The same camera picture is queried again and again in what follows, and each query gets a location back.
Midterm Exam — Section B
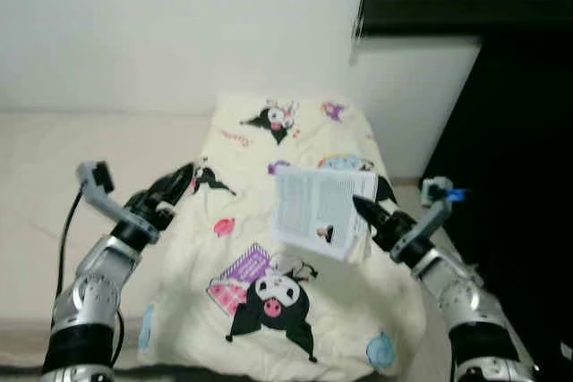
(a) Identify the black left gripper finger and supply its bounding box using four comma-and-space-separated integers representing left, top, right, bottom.
148, 162, 195, 199
159, 167, 198, 211

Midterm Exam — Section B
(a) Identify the black wardrobe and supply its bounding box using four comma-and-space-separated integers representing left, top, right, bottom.
421, 33, 573, 382

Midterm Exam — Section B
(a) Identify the cream cartoon print blanket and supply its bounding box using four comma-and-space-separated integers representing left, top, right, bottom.
139, 91, 429, 381

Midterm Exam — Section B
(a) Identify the cream sheeted bed mattress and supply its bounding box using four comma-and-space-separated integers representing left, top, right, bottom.
0, 109, 404, 374

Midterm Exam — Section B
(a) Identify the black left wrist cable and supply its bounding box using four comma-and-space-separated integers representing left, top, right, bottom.
56, 187, 126, 365

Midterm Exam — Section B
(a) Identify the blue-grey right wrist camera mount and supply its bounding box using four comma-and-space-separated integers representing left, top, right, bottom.
391, 176, 471, 267

